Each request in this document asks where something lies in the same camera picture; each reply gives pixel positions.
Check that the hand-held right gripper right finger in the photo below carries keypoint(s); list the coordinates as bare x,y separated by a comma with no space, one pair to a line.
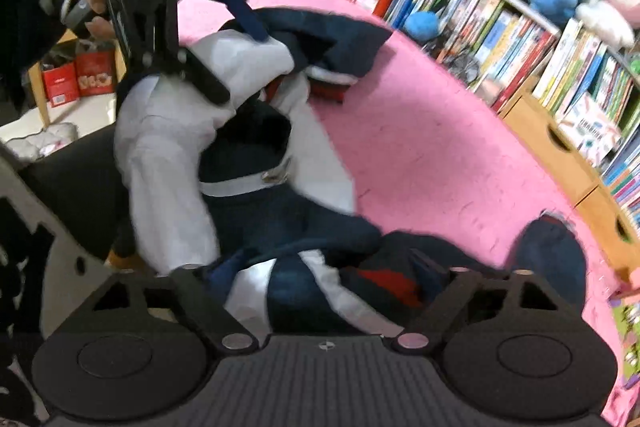
450,297

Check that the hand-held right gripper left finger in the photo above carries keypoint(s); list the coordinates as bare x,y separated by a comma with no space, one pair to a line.
195,292

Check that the navy white red jacket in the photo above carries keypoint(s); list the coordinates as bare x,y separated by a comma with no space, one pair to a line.
165,157

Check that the person's left forearm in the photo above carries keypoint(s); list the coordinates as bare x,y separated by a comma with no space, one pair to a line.
25,7

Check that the red gift box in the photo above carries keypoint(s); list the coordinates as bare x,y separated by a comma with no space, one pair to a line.
60,84
95,72

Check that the pink mat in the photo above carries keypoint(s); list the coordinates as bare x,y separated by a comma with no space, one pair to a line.
425,132

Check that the white fluffy cloth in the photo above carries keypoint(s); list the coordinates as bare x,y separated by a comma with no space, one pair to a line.
45,142

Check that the wooden drawer organizer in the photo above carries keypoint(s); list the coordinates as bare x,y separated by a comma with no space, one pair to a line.
545,142

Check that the pencil-print cardboard box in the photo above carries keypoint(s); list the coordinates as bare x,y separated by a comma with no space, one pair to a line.
590,129

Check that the row of tall books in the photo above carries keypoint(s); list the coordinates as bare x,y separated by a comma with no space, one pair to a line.
500,37

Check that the row of short books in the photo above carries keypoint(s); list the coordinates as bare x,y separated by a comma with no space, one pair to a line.
600,72

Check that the pink white plush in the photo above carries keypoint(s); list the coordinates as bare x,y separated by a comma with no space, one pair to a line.
610,2

